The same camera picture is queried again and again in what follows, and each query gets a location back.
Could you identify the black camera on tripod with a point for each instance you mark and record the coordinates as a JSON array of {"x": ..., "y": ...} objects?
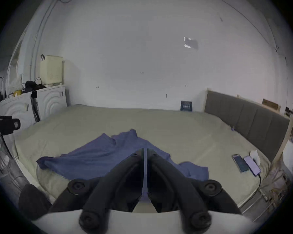
[{"x": 7, "y": 124}]

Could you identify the white washing machine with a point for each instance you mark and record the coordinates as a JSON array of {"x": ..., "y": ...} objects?
[{"x": 46, "y": 99}]

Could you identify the smartphone with purple screen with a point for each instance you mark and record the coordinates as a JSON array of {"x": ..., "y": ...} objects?
[{"x": 252, "y": 165}]

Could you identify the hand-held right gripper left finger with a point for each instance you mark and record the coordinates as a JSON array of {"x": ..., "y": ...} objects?
[{"x": 105, "y": 184}]

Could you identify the grey padded headboard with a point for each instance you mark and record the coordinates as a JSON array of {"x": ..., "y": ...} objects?
[{"x": 246, "y": 123}]

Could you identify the bed with beige sheet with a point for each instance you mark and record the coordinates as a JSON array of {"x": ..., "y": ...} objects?
[{"x": 185, "y": 133}]

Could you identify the cream plastic box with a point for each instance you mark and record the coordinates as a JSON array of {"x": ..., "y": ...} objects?
[{"x": 51, "y": 69}]

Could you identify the smartphone with blue screen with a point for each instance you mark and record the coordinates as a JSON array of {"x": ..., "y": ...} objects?
[{"x": 240, "y": 163}]

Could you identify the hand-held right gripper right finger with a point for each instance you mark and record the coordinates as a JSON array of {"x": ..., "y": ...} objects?
[{"x": 180, "y": 184}]

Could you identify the white crumpled tissue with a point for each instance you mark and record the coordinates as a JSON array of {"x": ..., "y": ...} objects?
[{"x": 255, "y": 155}]

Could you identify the white pillow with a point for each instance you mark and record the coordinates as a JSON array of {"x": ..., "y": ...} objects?
[{"x": 291, "y": 156}]

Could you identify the small blue wall vent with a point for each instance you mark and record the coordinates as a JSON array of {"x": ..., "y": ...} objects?
[{"x": 186, "y": 105}]

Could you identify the dark blue shirt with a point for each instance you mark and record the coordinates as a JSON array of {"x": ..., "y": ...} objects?
[{"x": 100, "y": 155}]

